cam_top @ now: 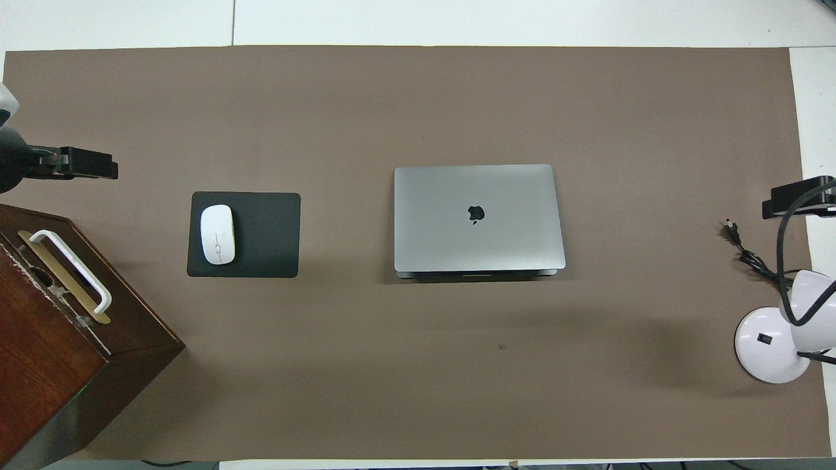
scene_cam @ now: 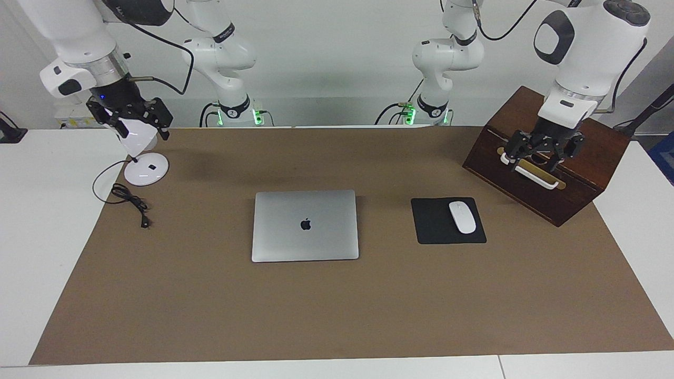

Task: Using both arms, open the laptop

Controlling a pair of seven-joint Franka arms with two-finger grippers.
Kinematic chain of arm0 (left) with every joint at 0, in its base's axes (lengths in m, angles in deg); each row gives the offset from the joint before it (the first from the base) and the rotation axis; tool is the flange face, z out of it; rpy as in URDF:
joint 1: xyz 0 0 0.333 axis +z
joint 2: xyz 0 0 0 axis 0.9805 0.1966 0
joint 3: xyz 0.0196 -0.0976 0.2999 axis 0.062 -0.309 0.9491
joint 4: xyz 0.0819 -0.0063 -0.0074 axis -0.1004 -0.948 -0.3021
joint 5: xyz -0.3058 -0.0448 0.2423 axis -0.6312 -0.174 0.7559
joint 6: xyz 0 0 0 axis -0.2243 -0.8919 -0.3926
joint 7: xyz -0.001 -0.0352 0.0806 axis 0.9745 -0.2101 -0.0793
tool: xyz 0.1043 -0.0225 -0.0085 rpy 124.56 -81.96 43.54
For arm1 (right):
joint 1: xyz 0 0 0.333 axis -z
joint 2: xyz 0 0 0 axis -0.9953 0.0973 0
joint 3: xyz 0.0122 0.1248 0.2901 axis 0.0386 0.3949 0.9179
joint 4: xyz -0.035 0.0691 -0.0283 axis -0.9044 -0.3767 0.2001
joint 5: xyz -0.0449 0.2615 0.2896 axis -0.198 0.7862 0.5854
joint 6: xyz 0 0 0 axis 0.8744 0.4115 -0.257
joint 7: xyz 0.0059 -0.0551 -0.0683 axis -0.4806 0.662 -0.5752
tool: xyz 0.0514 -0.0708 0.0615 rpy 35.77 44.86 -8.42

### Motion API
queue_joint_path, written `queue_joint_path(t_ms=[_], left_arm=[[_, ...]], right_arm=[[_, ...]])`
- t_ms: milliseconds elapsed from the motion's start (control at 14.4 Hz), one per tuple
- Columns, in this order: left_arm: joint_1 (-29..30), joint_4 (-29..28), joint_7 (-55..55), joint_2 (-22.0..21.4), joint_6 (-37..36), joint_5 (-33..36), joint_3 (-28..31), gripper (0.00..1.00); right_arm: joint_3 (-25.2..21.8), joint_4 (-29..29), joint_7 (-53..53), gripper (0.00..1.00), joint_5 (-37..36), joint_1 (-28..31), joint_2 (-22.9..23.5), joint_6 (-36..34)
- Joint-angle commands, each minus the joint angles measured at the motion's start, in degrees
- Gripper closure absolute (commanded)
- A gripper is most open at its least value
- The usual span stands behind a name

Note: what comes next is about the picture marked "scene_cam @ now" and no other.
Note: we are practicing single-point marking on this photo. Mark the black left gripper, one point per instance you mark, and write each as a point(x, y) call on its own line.
point(555, 132)

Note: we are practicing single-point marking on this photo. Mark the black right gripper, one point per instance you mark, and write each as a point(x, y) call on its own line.
point(118, 97)

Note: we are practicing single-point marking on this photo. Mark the silver laptop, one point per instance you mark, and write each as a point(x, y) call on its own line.
point(305, 237)

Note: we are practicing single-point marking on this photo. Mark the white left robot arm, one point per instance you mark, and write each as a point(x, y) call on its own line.
point(595, 42)

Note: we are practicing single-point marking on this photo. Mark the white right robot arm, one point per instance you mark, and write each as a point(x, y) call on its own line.
point(79, 31)

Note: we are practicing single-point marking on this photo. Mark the dark wooden box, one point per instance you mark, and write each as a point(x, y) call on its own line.
point(595, 158)

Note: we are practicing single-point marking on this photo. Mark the white desk lamp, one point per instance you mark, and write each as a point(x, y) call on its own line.
point(145, 171)

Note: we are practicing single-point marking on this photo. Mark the white power strip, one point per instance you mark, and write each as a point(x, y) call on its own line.
point(71, 118)

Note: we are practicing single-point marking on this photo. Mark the white computer mouse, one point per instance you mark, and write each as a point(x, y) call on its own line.
point(462, 217)

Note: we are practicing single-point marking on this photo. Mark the black stand pole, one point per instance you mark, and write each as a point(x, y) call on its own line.
point(650, 110)

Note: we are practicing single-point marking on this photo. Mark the blue crate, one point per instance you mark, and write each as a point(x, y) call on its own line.
point(664, 158)

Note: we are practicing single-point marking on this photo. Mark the black mouse pad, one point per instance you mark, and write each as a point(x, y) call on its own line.
point(432, 226)

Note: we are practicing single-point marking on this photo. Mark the brown table mat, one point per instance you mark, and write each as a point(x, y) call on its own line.
point(337, 305)

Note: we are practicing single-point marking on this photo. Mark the black clamp mount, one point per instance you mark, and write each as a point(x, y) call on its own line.
point(10, 134)

